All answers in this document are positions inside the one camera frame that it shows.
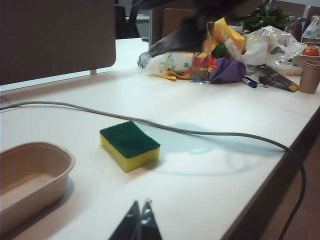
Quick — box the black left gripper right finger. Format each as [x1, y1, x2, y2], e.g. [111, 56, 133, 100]
[139, 198, 163, 240]

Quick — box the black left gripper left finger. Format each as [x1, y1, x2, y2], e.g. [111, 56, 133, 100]
[108, 199, 140, 240]

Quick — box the yellow green cleaning sponge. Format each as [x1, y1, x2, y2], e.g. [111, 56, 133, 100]
[99, 120, 161, 174]

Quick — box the brown paper lunch box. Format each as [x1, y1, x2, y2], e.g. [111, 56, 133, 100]
[0, 141, 76, 237]

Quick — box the orange cloth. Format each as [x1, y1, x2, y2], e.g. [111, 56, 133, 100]
[154, 70, 191, 81]

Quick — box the clear glass cup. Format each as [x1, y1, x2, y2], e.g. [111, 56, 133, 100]
[189, 51, 210, 85]

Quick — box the white green printed plastic bag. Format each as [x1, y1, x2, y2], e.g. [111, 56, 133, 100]
[144, 51, 195, 76]

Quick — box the purple cloth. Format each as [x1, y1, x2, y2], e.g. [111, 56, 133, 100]
[209, 57, 248, 85]

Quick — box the blue capped marker pen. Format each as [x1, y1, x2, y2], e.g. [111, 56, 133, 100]
[240, 76, 258, 89]

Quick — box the green toy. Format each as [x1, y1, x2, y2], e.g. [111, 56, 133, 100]
[215, 44, 228, 58]

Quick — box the black yellow package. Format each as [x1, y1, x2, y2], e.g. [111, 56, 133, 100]
[246, 63, 300, 93]

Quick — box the dark office chair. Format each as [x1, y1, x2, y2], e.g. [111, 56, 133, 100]
[114, 4, 140, 40]

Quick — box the brown desk partition panel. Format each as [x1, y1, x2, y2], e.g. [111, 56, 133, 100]
[0, 0, 117, 86]

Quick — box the brown background partition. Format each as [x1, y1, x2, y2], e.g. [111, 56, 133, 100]
[149, 0, 201, 50]

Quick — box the yellow packet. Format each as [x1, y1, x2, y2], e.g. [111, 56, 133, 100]
[203, 17, 246, 52]

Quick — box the brown paper cup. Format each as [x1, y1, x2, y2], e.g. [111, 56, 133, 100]
[298, 59, 320, 95]

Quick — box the beige bowl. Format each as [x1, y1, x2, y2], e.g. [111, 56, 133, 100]
[291, 53, 320, 68]

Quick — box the clear plastic bag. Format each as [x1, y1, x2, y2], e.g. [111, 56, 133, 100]
[243, 24, 305, 66]

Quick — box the green plant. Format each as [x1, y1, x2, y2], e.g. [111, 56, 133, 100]
[240, 5, 293, 34]

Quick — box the red tomato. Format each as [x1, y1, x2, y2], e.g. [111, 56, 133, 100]
[302, 46, 320, 57]

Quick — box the white blue printed plastic bag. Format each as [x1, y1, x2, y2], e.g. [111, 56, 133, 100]
[300, 16, 320, 44]

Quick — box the grey cable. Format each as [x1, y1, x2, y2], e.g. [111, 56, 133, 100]
[0, 100, 307, 240]

